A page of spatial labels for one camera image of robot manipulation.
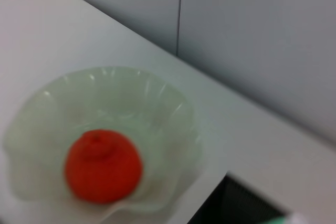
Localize red-orange knobbly orange fruit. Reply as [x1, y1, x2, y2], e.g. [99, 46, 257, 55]
[64, 129, 144, 205]

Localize translucent green wavy fruit bowl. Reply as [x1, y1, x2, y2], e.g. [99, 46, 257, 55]
[2, 66, 205, 222]

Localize black mesh pen holder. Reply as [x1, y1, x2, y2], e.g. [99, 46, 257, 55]
[187, 172, 292, 224]

